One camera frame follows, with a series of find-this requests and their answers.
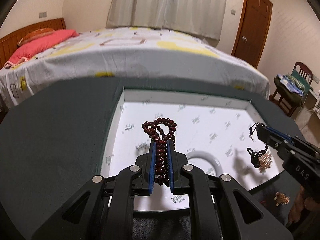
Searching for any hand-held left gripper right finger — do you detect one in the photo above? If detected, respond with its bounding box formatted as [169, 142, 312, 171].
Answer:
[167, 140, 294, 240]

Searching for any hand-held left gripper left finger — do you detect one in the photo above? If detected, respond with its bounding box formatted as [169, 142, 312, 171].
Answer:
[30, 140, 157, 240]

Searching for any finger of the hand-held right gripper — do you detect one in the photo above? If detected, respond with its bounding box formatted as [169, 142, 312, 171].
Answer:
[256, 127, 310, 155]
[259, 123, 320, 155]

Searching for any dark red bead necklace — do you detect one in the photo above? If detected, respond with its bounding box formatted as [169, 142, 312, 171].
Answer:
[142, 117, 178, 187]

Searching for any black bead tassel bracelet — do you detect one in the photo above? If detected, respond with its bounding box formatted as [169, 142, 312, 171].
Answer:
[247, 122, 273, 173]

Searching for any gold chain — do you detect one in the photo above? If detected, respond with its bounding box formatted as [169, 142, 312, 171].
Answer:
[274, 192, 290, 207]

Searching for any shallow white printed box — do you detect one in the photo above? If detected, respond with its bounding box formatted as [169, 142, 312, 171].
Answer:
[100, 86, 287, 212]

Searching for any person's right hand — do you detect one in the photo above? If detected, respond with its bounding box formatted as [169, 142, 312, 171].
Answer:
[287, 187, 316, 229]

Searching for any white bangle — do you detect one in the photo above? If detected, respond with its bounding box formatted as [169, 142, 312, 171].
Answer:
[186, 150, 222, 178]

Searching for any pile of folded clothes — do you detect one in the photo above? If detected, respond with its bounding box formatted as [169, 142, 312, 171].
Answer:
[274, 70, 312, 105]

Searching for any wooden chair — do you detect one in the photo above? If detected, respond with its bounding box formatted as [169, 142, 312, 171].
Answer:
[270, 61, 314, 117]

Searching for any bed with printed sheet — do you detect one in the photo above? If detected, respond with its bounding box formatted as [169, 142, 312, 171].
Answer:
[0, 26, 270, 110]

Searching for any brown wooden door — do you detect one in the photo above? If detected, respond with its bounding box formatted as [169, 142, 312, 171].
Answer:
[231, 0, 273, 68]

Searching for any white curtain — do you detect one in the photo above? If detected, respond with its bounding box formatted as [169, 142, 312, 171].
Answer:
[106, 0, 229, 40]

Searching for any pink pillow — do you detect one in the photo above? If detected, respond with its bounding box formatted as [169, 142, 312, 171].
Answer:
[4, 29, 80, 68]

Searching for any orange patterned pillow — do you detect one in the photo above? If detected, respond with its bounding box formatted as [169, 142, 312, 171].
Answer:
[17, 27, 55, 47]

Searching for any wooden headboard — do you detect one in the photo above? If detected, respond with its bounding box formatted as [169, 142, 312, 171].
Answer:
[0, 17, 67, 69]

